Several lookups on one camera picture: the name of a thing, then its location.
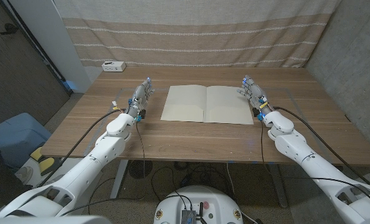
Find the white wall pillar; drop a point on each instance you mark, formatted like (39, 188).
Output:
(60, 46)

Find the white table leg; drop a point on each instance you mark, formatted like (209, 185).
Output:
(119, 180)

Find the black round floor disc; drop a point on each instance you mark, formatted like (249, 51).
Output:
(140, 169)

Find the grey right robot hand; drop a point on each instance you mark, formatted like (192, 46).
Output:
(255, 91)

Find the grey sneaker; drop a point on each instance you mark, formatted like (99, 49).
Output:
(23, 175)

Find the black fabric bundle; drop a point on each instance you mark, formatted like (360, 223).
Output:
(1, 177)

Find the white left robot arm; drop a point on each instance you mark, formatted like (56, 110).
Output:
(88, 161)

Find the beige striped curtain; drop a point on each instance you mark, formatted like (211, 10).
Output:
(197, 34)

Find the yellow and black floor object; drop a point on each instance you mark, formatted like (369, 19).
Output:
(46, 163)

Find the grey electronics box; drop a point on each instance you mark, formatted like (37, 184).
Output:
(188, 217)

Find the white power strip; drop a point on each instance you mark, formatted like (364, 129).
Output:
(113, 66)

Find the cream paper file folder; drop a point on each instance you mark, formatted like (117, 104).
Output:
(206, 104)

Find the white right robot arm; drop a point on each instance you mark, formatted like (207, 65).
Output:
(309, 158)

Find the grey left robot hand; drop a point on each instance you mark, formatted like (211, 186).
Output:
(139, 95)

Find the grey table leg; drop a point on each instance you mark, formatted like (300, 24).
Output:
(278, 186)

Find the white robot torso base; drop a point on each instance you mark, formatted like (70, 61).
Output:
(216, 202)

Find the blue plastic bin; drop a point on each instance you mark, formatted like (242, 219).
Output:
(17, 137)

